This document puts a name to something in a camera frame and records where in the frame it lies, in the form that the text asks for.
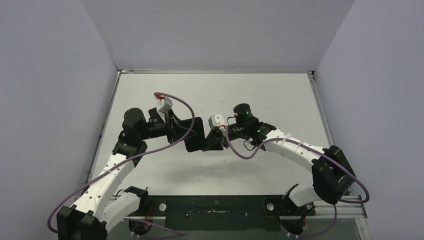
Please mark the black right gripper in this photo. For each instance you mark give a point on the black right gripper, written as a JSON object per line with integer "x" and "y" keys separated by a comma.
{"x": 226, "y": 136}

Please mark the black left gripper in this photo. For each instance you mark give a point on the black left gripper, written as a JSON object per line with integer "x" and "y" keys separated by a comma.
{"x": 178, "y": 130}

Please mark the black phone case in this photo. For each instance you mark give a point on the black phone case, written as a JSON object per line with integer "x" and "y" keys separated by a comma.
{"x": 195, "y": 141}

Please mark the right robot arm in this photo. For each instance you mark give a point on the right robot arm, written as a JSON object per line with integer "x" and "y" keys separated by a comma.
{"x": 331, "y": 172}

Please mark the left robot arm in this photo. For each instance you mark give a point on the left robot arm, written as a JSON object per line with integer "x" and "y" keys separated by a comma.
{"x": 92, "y": 217}

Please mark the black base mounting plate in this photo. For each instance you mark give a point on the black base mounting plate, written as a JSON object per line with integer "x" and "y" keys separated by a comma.
{"x": 221, "y": 212}

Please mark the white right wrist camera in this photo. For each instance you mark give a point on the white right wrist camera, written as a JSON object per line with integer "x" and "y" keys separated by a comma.
{"x": 216, "y": 121}

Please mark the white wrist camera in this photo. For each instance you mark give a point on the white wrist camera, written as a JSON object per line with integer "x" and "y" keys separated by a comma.
{"x": 163, "y": 105}
{"x": 216, "y": 121}

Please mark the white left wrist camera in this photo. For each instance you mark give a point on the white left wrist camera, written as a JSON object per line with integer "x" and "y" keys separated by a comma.
{"x": 163, "y": 105}

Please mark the aluminium frame rail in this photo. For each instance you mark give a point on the aluminium frame rail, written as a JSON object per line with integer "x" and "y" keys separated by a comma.
{"x": 348, "y": 207}

